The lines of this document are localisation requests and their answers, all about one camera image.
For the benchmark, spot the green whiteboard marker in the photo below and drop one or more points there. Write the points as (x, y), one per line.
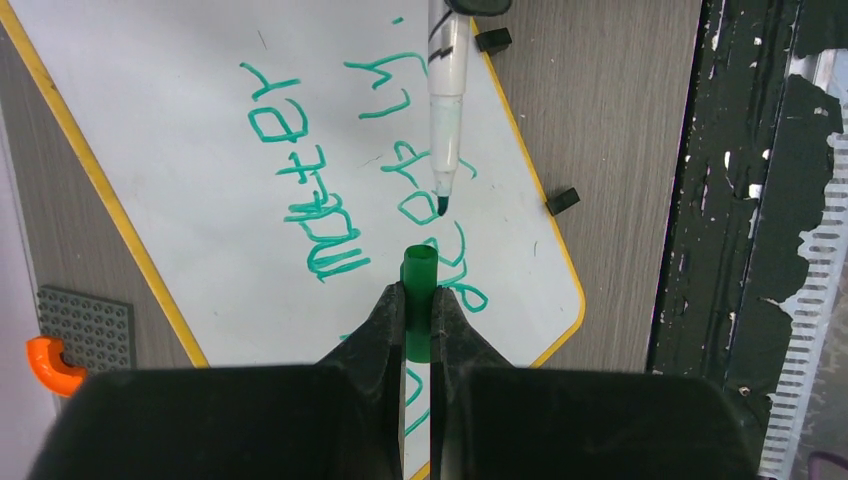
(448, 50)

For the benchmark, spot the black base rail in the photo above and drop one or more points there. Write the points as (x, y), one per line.
(753, 165)

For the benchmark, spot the green marker cap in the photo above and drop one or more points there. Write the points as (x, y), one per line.
(418, 275)

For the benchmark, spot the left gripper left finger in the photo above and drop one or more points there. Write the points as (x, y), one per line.
(338, 418)

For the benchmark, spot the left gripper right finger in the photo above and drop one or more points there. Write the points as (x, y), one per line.
(493, 420)

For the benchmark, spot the grey lego baseplate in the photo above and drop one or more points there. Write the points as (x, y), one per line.
(98, 334)

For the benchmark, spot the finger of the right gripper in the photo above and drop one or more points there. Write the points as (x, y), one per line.
(480, 8)

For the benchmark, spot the yellow framed whiteboard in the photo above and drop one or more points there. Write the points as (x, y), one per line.
(268, 162)

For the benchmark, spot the white slotted cable duct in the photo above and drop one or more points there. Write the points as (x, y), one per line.
(810, 308)

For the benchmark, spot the orange curved block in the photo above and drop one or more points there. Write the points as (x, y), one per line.
(44, 355)

